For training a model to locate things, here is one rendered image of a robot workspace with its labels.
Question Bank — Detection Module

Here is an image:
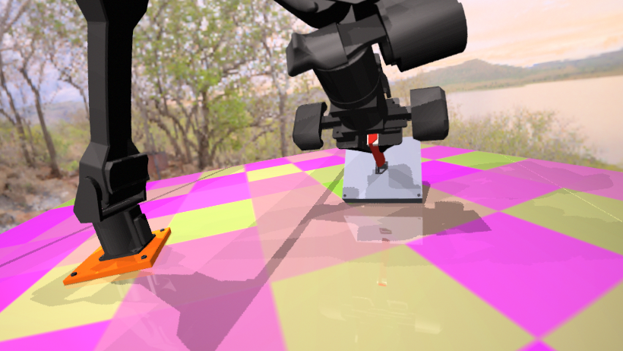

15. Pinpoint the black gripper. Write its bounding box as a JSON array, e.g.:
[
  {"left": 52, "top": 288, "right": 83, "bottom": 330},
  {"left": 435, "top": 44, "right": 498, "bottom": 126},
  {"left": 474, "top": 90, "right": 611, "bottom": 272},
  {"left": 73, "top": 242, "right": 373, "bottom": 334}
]
[{"left": 293, "top": 74, "right": 449, "bottom": 153}]

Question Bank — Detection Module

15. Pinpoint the dark red peg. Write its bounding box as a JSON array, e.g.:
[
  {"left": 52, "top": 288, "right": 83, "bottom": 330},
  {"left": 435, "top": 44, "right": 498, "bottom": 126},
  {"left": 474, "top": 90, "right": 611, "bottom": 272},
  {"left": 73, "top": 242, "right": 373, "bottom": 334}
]
[{"left": 367, "top": 134, "right": 385, "bottom": 167}]

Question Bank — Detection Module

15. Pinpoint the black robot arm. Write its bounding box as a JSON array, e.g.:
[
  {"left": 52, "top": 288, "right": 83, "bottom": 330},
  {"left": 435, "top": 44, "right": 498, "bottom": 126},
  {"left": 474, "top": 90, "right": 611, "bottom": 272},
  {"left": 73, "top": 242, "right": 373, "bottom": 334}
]
[{"left": 73, "top": 0, "right": 468, "bottom": 262}]

